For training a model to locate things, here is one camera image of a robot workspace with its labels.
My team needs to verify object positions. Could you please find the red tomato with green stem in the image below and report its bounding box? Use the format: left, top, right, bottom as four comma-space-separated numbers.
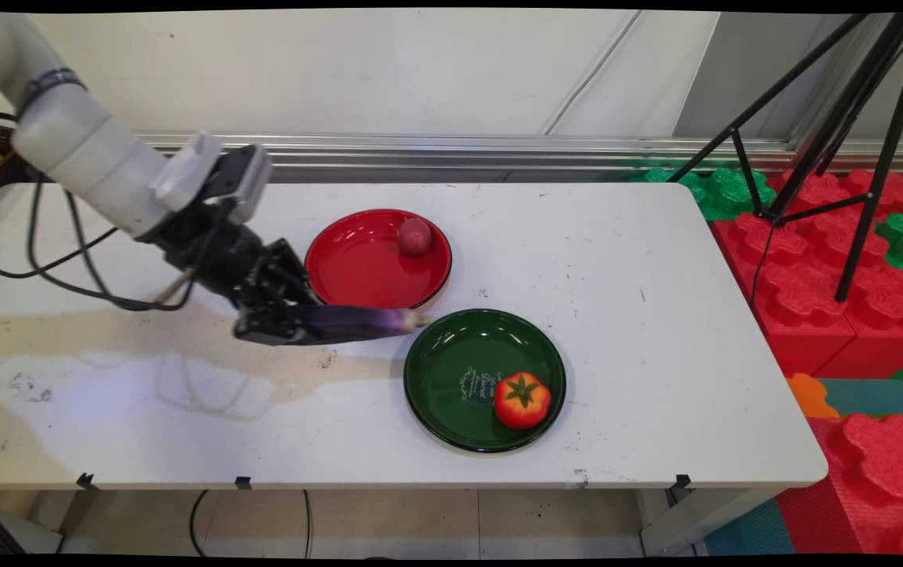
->
494, 372, 553, 431

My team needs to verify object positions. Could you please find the wrist camera with white bracket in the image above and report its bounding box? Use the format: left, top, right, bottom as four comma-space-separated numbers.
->
150, 132, 273, 226

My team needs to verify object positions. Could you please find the aluminium wall rail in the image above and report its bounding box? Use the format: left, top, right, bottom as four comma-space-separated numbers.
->
135, 132, 903, 176

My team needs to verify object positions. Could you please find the teal foam floor mat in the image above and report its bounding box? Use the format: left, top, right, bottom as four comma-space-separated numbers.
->
816, 377, 903, 419

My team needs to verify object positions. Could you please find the red foam building block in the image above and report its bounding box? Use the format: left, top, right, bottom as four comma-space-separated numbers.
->
768, 167, 903, 219
813, 264, 903, 381
712, 212, 858, 380
774, 413, 903, 557

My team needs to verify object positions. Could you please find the blue foam floor mat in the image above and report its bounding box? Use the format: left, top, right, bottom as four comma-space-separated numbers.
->
703, 497, 796, 557

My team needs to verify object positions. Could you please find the white table leg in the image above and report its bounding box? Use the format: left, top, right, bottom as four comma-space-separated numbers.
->
639, 487, 784, 557

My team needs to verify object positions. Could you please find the white wall cable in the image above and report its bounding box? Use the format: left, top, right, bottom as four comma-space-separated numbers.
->
541, 11, 646, 135

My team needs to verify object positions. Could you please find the red enamel plate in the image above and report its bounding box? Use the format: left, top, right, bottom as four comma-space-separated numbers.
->
305, 209, 453, 310

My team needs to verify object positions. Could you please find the green enamel plate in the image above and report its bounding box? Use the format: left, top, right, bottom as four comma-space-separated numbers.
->
403, 308, 568, 454

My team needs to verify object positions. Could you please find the purple eggplant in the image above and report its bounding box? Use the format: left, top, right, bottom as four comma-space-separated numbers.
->
292, 306, 433, 346

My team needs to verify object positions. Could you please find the black tripod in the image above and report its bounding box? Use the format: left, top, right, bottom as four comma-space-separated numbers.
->
667, 11, 903, 305

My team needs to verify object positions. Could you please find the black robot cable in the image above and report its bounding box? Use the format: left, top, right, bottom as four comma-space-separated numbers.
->
0, 112, 120, 280
64, 187, 198, 312

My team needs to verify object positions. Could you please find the red onion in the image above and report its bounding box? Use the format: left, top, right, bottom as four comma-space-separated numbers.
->
397, 218, 434, 256

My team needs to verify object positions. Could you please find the orange foam piece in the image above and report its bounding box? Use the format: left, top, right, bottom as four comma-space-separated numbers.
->
785, 372, 842, 421

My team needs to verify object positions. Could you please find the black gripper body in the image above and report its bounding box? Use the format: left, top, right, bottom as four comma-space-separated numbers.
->
142, 201, 267, 311

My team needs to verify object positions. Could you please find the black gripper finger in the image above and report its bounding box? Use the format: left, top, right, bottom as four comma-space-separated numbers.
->
258, 239, 320, 308
233, 303, 312, 347

